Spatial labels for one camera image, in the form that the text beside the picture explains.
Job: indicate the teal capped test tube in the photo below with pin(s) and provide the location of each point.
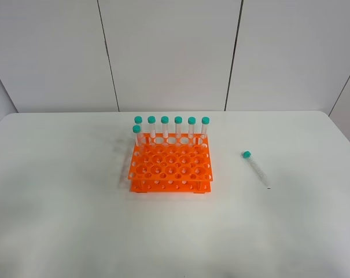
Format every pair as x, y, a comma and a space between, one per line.
247, 156

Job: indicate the orange test tube rack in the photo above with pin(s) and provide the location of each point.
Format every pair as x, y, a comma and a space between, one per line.
171, 164

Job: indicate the back row tube far right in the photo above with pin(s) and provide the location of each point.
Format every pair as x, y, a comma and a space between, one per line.
204, 128

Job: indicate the second row tube left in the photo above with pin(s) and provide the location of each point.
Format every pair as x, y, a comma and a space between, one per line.
139, 138

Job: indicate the back row tube far left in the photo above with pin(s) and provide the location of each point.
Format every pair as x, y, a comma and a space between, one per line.
138, 121

